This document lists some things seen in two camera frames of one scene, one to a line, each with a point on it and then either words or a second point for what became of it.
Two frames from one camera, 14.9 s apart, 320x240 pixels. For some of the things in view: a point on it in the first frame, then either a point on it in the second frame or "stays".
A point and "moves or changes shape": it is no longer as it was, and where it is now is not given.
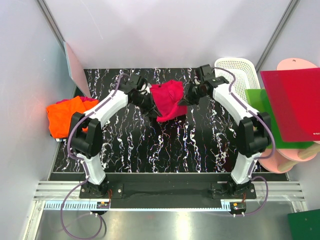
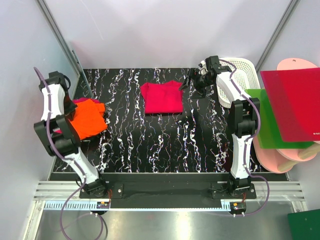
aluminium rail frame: x=278 y=191 stays
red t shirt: x=166 y=97 moves or changes shape
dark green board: x=304 y=225 stays
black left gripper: x=151 y=110 to x=68 y=111
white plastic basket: x=245 y=73 stays
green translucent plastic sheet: x=259 y=100 stays
